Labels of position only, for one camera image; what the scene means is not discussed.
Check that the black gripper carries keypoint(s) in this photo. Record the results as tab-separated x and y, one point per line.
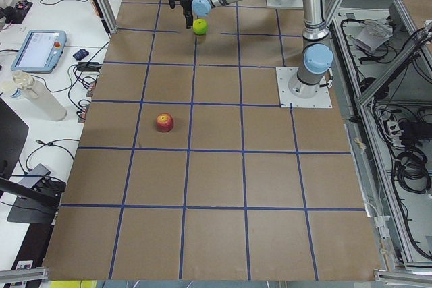
185	4

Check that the green apple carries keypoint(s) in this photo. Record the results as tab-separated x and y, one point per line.
200	26

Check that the dark blue small pouch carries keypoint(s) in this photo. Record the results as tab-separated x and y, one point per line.
80	54

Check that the red yellow apple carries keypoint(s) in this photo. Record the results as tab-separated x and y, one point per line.
164	122

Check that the blue teach pendant near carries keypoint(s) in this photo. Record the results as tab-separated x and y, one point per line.
40	51

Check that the white thermos bottle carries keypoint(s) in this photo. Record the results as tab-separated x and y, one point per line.
24	85

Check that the black monitor stand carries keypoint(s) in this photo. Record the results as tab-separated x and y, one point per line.
37	194

